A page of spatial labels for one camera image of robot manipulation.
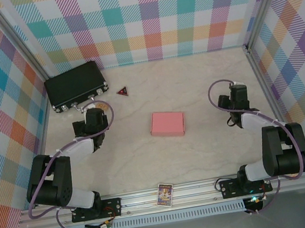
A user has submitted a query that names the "pink paper box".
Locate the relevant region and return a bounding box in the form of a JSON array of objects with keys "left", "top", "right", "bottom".
[{"left": 147, "top": 108, "right": 187, "bottom": 141}]

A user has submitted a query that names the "purple playing card box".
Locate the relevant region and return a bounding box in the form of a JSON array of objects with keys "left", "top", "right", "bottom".
[{"left": 153, "top": 181, "right": 177, "bottom": 209}]

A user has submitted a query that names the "triangular black red badge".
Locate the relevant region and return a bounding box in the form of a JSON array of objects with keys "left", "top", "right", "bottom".
[{"left": 116, "top": 85, "right": 129, "bottom": 99}]

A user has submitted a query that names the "black aluminium carry case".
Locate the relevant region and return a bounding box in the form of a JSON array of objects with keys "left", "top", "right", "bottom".
[{"left": 41, "top": 59, "right": 112, "bottom": 116}]

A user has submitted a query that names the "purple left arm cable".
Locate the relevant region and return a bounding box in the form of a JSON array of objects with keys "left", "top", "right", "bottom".
[{"left": 14, "top": 98, "right": 132, "bottom": 228}]

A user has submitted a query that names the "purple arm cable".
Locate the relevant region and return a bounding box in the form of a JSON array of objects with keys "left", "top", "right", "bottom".
[
  {"left": 206, "top": 69, "right": 305, "bottom": 220},
  {"left": 14, "top": 98, "right": 132, "bottom": 228}
]

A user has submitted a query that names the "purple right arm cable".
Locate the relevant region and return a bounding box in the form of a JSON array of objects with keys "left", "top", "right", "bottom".
[{"left": 206, "top": 69, "right": 305, "bottom": 220}]

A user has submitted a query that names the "aluminium table side rail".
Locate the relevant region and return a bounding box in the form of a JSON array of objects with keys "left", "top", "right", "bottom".
[
  {"left": 15, "top": 74, "right": 69, "bottom": 208},
  {"left": 244, "top": 37, "right": 305, "bottom": 172}
]

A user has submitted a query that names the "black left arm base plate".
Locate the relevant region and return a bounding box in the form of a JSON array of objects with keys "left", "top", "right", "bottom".
[{"left": 69, "top": 196, "right": 124, "bottom": 224}]

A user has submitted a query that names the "aluminium mounting rail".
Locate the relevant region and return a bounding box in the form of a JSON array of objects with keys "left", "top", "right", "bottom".
[{"left": 14, "top": 164, "right": 305, "bottom": 228}]

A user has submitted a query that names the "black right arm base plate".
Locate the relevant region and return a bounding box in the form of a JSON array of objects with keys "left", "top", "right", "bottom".
[{"left": 218, "top": 173, "right": 274, "bottom": 201}]

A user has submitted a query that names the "aluminium frame post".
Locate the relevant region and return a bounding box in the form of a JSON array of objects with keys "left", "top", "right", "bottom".
[
  {"left": 0, "top": 0, "right": 50, "bottom": 86},
  {"left": 239, "top": 0, "right": 300, "bottom": 49}
]

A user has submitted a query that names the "lit power connector with wires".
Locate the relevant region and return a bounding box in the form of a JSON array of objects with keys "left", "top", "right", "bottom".
[{"left": 244, "top": 193, "right": 270, "bottom": 211}]

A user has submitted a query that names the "green power connector with wires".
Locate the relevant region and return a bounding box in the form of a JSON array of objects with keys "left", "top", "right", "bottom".
[{"left": 84, "top": 219, "right": 114, "bottom": 228}]

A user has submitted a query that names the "slotted grey cable duct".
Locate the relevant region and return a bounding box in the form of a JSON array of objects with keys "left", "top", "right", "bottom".
[{"left": 51, "top": 199, "right": 247, "bottom": 228}]

